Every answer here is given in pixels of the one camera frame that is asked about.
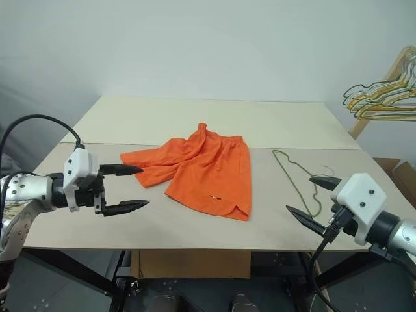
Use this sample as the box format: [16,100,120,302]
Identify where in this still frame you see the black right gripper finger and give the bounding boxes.
[285,205,326,237]
[309,175,343,194]

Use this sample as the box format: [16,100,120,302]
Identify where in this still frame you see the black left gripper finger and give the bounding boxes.
[103,200,151,218]
[99,164,144,178]

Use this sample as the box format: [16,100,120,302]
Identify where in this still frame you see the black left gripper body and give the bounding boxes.
[73,171,109,218]

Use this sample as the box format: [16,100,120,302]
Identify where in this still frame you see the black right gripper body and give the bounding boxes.
[324,203,359,237]

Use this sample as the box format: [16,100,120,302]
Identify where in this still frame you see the olive green wire hanger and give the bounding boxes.
[272,149,336,218]

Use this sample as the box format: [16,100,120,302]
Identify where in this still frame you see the orange shorts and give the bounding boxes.
[120,122,253,222]

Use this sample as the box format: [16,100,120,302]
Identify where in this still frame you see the wooden clothes rack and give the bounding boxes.
[348,45,416,139]

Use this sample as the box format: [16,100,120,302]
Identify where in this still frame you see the open cardboard box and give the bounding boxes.
[372,157,416,211]

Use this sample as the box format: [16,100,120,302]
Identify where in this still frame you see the brown cardboard box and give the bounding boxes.
[129,250,252,280]

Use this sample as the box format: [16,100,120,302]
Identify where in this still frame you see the dark rounded shape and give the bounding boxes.
[229,293,261,312]
[151,293,180,312]

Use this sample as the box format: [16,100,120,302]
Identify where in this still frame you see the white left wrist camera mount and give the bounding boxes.
[62,148,100,213]

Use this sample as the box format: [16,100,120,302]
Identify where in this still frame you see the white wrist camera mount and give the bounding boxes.
[330,173,387,246]
[62,148,100,213]

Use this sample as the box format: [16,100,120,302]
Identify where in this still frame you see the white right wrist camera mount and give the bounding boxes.
[330,173,387,246]

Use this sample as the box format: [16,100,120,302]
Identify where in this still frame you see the black table frame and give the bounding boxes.
[22,249,371,312]

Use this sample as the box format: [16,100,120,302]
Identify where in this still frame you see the bunch of wire hangers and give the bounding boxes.
[352,51,416,122]

